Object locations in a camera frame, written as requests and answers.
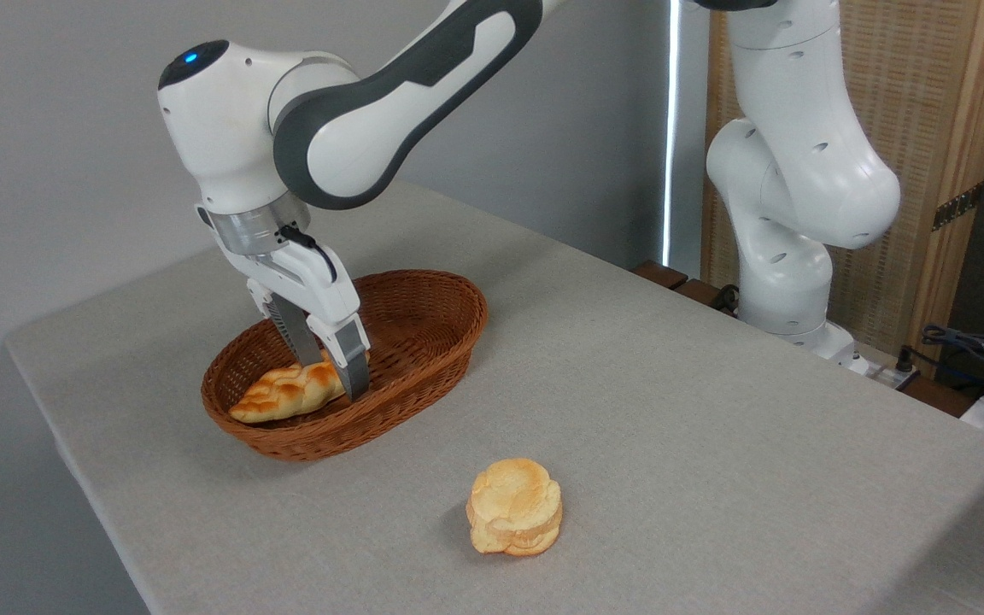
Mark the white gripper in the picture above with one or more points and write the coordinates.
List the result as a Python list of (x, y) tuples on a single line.
[(317, 286)]

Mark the braided golden bread loaf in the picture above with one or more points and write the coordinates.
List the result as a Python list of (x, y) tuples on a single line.
[(287, 395)]

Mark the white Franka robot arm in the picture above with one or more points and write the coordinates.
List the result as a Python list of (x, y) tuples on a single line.
[(227, 128)]

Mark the round layered bread roll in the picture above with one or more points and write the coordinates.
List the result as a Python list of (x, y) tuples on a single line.
[(513, 508)]

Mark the brown wicker basket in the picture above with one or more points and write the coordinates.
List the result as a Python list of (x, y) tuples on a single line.
[(411, 342)]

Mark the grey tablecloth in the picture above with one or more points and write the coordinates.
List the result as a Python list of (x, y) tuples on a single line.
[(671, 427)]

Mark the rattan and wood screen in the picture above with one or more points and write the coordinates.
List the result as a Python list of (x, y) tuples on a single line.
[(915, 102)]

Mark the dark metal screen hinge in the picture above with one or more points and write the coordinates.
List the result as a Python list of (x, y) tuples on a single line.
[(957, 206)]

